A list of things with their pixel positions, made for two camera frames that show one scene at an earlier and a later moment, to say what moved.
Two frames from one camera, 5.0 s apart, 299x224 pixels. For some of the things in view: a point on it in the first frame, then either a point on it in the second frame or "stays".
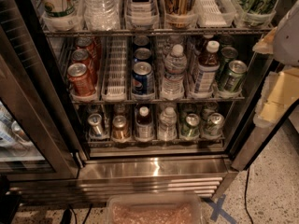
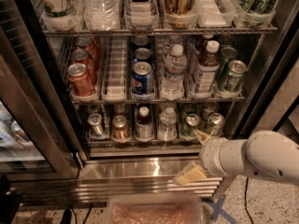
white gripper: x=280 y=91 → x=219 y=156
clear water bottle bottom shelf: x=167 y=125 stays
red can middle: x=81 y=56 stays
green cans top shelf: x=257 y=3 stays
